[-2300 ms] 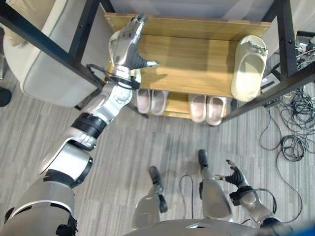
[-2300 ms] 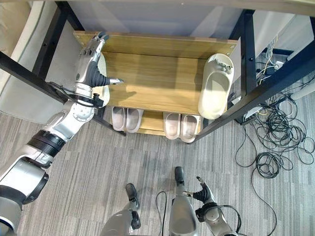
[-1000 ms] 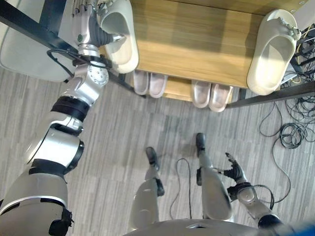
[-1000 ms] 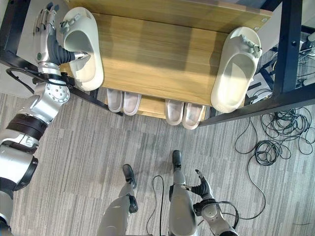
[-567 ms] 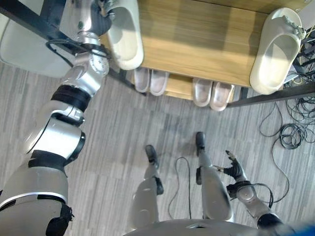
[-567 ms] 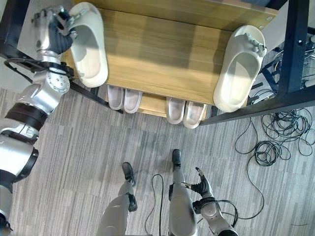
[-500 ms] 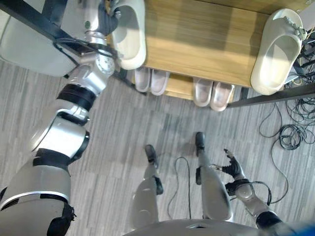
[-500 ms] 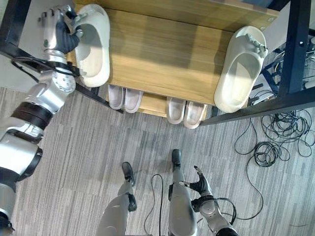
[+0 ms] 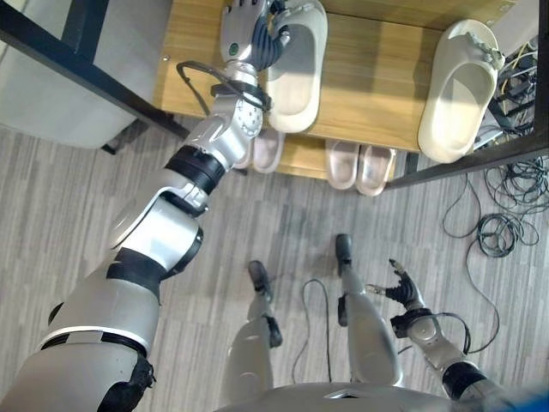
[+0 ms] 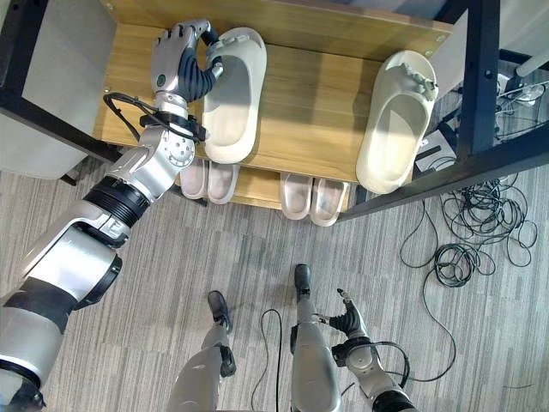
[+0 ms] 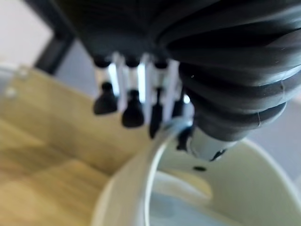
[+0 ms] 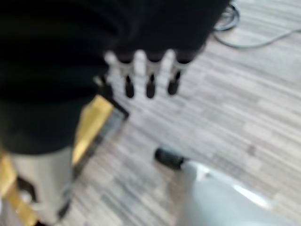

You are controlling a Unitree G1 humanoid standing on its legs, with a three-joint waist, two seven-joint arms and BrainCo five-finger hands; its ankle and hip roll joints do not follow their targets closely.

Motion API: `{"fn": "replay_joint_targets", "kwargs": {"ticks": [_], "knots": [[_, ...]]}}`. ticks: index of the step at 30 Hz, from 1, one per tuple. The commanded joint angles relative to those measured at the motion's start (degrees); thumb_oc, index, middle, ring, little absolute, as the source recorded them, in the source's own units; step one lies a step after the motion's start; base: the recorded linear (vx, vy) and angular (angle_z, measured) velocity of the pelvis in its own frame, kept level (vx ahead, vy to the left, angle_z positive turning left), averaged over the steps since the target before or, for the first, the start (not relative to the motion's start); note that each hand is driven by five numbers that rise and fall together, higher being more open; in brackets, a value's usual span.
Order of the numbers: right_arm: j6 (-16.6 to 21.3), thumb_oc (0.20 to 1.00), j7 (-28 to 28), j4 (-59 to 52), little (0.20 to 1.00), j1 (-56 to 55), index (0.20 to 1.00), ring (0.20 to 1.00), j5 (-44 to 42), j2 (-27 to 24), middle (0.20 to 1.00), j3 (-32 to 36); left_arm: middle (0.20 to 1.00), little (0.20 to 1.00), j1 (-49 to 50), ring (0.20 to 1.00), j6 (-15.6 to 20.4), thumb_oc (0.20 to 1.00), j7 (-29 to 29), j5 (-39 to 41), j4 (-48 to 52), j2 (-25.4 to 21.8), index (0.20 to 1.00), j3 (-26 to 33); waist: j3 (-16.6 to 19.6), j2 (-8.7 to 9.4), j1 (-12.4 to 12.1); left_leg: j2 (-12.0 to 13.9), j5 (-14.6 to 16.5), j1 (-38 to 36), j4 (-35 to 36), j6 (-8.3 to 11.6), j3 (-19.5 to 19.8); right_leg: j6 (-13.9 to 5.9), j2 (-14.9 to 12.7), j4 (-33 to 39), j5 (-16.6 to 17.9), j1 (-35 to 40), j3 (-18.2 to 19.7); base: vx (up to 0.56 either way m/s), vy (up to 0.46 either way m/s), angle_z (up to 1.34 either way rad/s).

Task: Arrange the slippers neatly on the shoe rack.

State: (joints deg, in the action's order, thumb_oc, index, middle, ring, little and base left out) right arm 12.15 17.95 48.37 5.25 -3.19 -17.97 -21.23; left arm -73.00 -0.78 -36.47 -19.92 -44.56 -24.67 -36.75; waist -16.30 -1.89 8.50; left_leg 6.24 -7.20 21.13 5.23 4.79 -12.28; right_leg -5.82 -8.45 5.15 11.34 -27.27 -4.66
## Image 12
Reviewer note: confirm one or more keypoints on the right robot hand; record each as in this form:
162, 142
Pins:
58, 58

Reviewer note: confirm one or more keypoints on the dark robot foot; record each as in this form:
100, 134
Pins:
168, 158

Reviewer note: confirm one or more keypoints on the wooden shoe rack black frame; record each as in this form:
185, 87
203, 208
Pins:
92, 122

